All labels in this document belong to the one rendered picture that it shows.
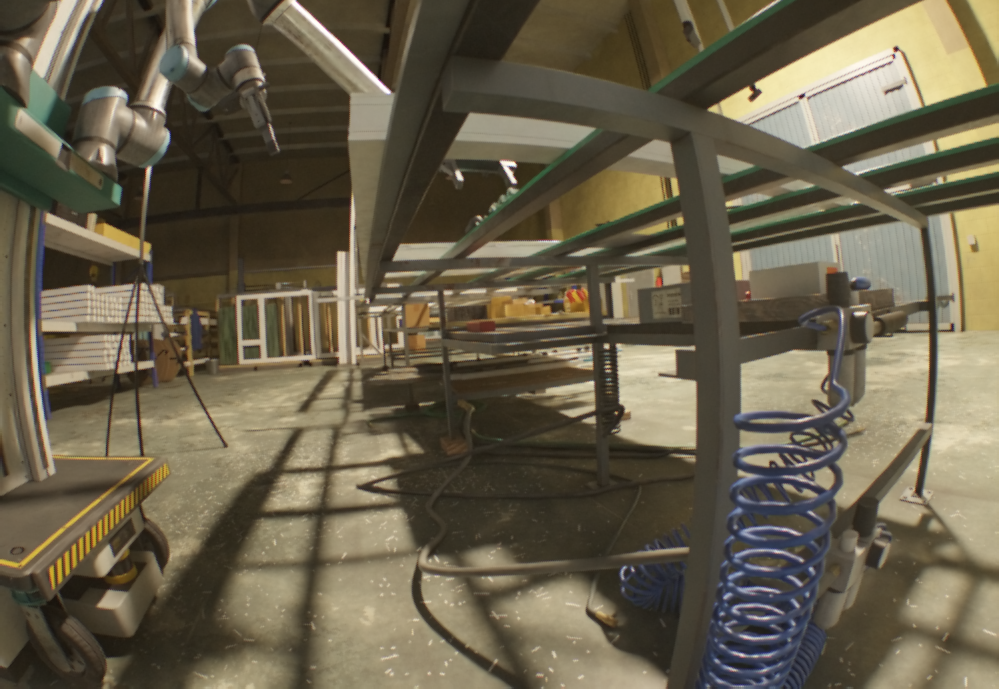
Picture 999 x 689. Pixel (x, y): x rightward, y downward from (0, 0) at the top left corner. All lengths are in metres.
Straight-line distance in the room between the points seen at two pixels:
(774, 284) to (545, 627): 0.83
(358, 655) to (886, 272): 6.80
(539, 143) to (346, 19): 11.08
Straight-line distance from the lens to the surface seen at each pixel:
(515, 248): 1.64
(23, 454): 1.29
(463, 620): 0.96
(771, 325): 0.90
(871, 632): 0.98
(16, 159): 1.09
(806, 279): 0.84
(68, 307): 5.25
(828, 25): 0.36
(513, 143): 0.57
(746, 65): 0.39
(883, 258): 6.80
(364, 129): 0.54
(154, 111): 1.47
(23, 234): 1.28
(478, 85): 0.31
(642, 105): 0.38
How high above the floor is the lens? 0.63
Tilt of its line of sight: 1 degrees up
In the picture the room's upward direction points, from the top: 4 degrees counter-clockwise
